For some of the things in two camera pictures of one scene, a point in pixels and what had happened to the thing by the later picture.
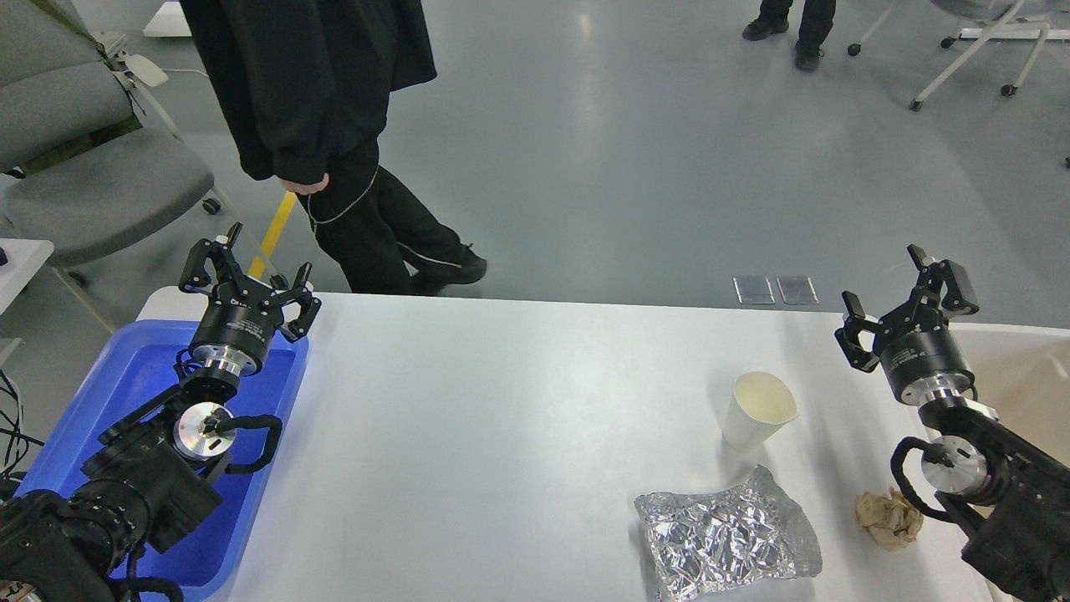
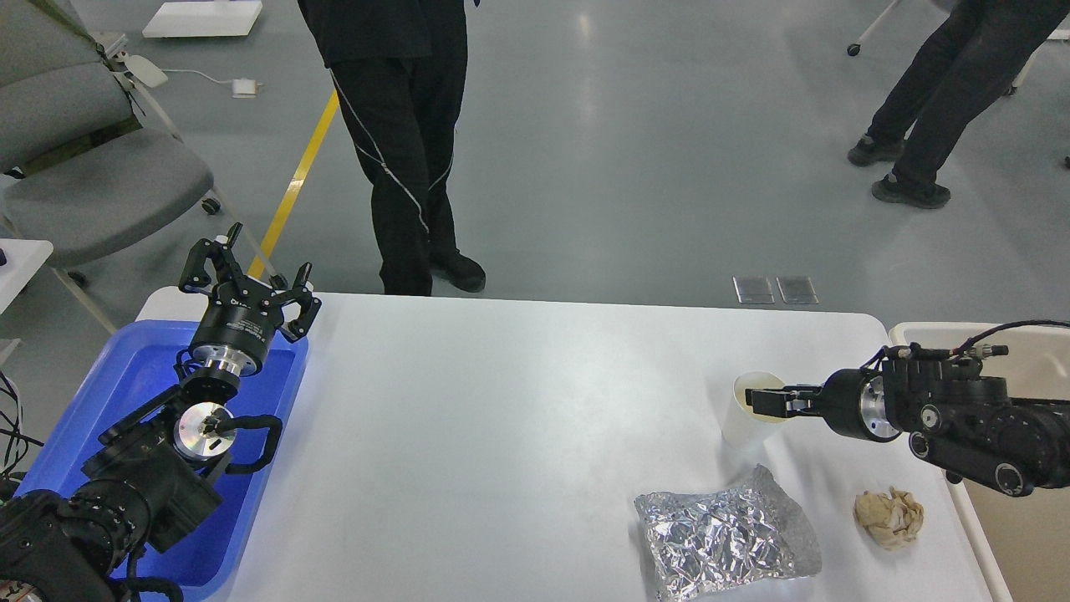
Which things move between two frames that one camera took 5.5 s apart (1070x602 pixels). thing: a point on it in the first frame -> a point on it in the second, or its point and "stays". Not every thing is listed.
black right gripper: [920, 358] -> [852, 403]
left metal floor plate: [753, 290] stays
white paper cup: [760, 406] stays
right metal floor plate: [797, 290] stays
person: [817, 24] -> [970, 61]
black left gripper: [236, 327] stays
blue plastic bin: [140, 365] stays
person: [304, 87] -> [400, 71]
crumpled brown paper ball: [893, 521] stays
